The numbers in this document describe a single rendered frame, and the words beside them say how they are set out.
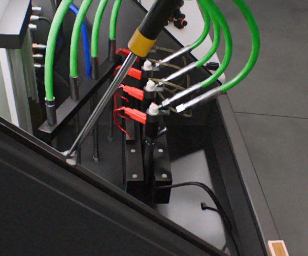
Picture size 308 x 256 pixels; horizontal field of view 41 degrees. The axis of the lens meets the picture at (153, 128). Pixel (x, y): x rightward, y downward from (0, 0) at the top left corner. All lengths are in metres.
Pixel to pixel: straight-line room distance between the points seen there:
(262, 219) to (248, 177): 0.12
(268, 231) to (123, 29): 0.59
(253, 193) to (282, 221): 1.26
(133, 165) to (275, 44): 2.87
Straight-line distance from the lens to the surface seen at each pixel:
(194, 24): 1.51
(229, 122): 1.12
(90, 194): 0.46
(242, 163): 1.01
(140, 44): 0.36
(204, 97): 0.81
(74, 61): 0.84
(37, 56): 1.04
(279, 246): 0.87
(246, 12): 0.73
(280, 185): 2.36
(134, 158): 0.93
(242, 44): 3.55
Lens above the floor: 1.64
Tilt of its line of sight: 41 degrees down
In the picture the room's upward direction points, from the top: 6 degrees clockwise
